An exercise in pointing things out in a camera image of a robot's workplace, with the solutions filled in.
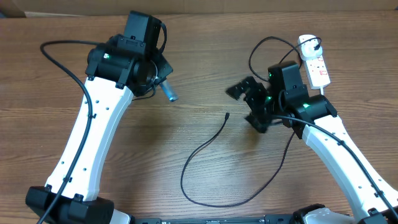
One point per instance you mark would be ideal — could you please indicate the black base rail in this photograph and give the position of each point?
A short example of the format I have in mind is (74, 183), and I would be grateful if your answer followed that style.
(319, 217)

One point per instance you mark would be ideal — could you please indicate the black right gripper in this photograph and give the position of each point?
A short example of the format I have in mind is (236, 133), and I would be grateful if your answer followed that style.
(257, 91)

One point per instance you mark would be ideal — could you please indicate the white power strip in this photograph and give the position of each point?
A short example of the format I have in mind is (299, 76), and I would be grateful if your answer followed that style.
(317, 73)

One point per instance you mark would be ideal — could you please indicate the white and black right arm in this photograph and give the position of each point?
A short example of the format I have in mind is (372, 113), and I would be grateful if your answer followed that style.
(316, 122)

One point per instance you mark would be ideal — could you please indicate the dark Samsung Galaxy smartphone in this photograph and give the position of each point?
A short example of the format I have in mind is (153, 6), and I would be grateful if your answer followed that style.
(169, 91)

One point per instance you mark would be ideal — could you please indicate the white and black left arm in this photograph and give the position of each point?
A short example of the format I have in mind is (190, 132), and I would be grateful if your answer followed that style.
(128, 67)

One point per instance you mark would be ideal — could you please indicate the white USB wall charger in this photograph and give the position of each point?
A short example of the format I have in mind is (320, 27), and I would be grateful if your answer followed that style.
(310, 47)

